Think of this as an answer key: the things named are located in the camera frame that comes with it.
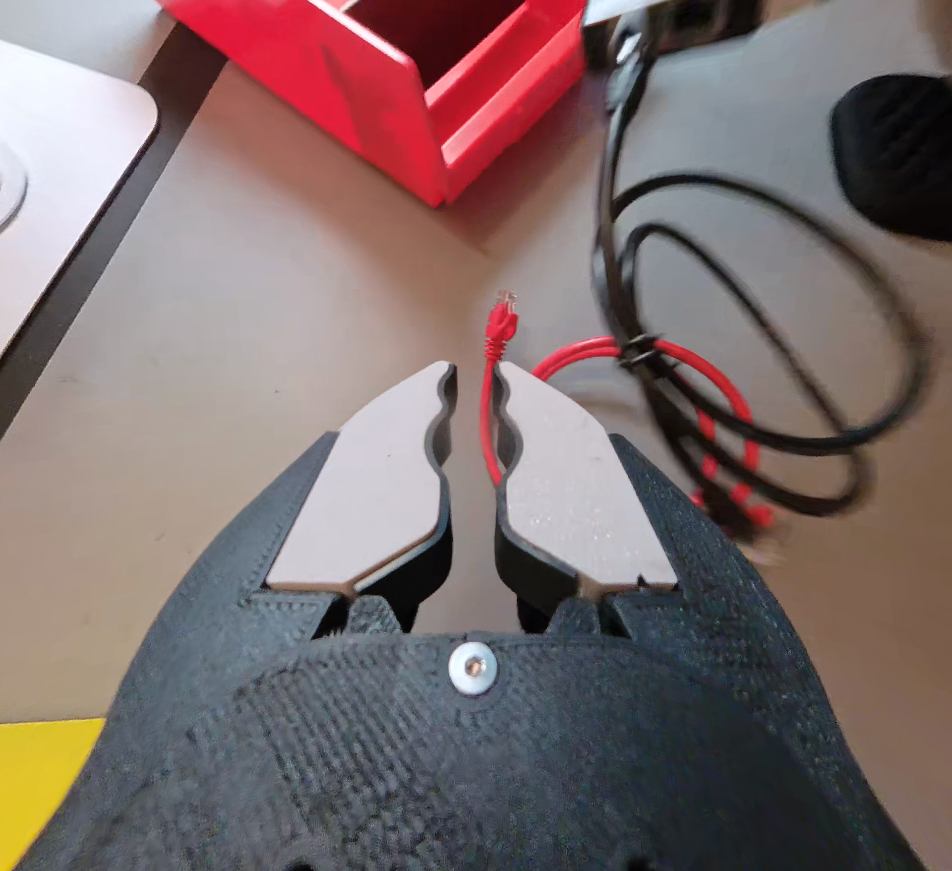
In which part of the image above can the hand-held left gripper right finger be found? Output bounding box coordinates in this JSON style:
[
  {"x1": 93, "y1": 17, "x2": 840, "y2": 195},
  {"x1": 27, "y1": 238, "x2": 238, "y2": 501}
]
[{"x1": 493, "y1": 361, "x2": 679, "y2": 589}]

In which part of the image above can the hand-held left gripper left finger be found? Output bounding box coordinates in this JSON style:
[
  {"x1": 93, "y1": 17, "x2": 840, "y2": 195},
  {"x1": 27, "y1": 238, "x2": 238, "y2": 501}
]
[{"x1": 265, "y1": 360, "x2": 456, "y2": 593}]

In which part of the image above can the black ethernet cable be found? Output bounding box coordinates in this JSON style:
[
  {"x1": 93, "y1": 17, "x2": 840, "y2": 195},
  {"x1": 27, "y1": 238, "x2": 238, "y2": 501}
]
[{"x1": 591, "y1": 30, "x2": 932, "y2": 522}]

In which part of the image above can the red ethernet cable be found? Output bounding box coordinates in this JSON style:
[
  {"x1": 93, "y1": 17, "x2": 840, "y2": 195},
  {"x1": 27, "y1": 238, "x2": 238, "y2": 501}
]
[{"x1": 479, "y1": 288, "x2": 778, "y2": 541}]

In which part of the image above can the red plastic bin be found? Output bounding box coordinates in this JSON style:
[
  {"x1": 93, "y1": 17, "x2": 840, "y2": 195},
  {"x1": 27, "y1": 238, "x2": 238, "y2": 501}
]
[{"x1": 100, "y1": 0, "x2": 609, "y2": 208}]

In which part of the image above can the yellow plastic bin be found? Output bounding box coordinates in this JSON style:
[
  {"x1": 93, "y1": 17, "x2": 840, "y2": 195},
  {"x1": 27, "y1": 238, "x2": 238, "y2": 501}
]
[{"x1": 0, "y1": 718, "x2": 107, "y2": 871}]

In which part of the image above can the black chair armrest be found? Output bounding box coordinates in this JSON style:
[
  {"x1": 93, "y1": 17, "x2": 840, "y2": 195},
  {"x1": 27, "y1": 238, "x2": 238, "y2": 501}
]
[{"x1": 829, "y1": 71, "x2": 952, "y2": 243}]

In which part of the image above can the white board stand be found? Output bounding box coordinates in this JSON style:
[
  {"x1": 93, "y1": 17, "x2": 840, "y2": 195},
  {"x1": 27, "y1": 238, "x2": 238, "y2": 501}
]
[{"x1": 0, "y1": 41, "x2": 161, "y2": 359}]

